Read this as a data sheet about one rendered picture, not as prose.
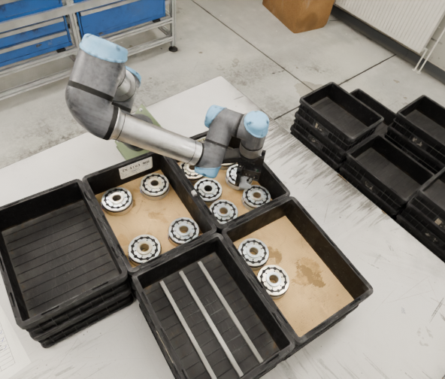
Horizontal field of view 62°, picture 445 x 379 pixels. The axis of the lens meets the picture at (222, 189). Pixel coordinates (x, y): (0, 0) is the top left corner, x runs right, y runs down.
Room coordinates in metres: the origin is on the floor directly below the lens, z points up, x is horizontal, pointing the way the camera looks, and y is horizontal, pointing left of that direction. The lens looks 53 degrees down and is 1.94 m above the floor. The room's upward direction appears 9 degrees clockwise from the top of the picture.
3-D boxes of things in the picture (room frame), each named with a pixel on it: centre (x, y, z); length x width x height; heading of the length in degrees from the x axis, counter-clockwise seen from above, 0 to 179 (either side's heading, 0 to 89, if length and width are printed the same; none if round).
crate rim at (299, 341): (0.55, -0.25, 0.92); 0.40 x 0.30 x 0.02; 39
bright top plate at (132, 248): (0.54, 0.21, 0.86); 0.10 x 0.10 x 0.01
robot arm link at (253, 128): (0.85, -0.07, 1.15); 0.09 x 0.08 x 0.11; 76
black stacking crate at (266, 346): (0.36, -0.02, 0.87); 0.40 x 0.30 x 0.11; 39
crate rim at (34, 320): (0.48, 0.46, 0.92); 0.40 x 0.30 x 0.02; 39
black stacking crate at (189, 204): (0.67, 0.23, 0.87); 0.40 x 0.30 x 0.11; 39
